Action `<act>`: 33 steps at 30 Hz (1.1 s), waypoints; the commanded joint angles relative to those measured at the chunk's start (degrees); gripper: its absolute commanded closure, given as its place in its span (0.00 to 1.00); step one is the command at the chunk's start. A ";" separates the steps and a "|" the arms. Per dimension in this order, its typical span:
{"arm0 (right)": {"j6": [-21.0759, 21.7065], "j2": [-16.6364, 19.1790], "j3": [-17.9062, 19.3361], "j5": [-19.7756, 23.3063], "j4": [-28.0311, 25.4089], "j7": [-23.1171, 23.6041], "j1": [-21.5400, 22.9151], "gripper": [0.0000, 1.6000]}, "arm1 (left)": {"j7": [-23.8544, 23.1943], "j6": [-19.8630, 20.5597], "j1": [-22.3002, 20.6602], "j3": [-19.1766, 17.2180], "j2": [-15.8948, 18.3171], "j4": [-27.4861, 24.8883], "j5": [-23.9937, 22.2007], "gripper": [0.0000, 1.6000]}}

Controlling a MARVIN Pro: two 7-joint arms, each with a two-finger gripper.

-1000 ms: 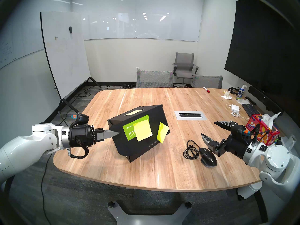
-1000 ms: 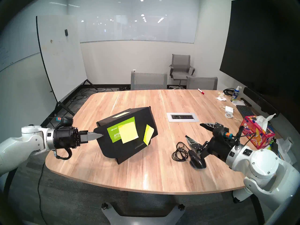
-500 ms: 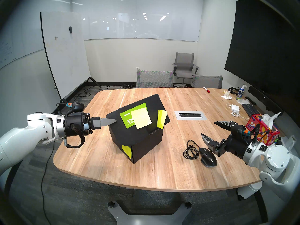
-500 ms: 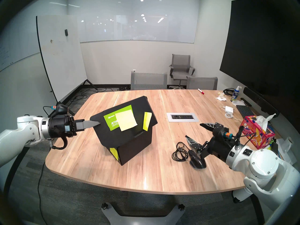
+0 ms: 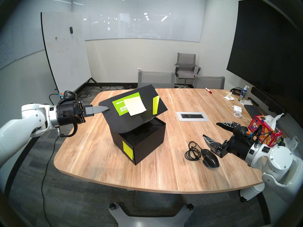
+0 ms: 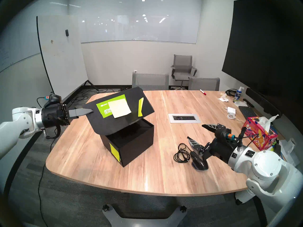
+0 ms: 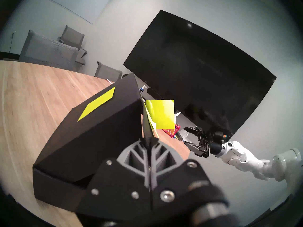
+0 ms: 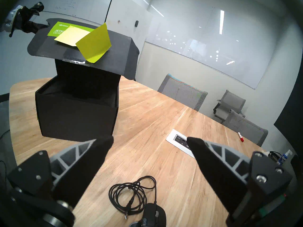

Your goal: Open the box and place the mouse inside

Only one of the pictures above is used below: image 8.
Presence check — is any flat yellow sticky note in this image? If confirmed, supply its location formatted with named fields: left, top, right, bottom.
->
left=54, top=26, right=91, bottom=47

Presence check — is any wide grey mesh chair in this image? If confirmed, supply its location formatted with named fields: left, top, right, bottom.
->
left=157, top=74, right=209, bottom=112

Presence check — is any large glass wall board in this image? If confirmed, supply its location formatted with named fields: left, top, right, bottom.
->
left=144, top=4, right=277, bottom=90

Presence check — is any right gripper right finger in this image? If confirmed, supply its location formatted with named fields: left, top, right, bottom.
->
left=187, top=137, right=293, bottom=226

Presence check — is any black mouse cable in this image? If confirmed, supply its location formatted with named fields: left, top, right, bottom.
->
left=108, top=176, right=157, bottom=220

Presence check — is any whiteboard cleaner spray bottle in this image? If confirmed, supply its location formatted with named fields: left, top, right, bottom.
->
left=276, top=149, right=293, bottom=165

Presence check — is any glass wall board with writing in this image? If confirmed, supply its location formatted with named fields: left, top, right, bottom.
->
left=14, top=0, right=111, bottom=25

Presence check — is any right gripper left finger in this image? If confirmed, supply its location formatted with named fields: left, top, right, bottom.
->
left=7, top=135, right=114, bottom=208

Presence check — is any black computer mouse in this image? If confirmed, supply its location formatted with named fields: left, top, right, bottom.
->
left=129, top=203, right=166, bottom=227

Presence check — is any silver table outlet plate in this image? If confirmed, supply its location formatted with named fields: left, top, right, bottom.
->
left=166, top=129, right=196, bottom=159

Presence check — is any black cable bundle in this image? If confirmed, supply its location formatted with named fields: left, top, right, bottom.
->
left=267, top=151, right=282, bottom=162

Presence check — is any curled yellow sticky note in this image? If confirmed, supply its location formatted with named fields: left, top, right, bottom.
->
left=75, top=23, right=112, bottom=63

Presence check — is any grey fabric chair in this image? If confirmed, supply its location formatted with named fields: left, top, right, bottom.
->
left=223, top=109, right=269, bottom=148

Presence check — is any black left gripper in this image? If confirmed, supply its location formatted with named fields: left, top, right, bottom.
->
left=11, top=5, right=48, bottom=37

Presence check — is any grey swivel office chair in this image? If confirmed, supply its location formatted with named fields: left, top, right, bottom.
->
left=213, top=89, right=246, bottom=123

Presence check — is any black cardboard box with lid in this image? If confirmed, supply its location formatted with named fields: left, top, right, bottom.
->
left=27, top=18, right=140, bottom=142

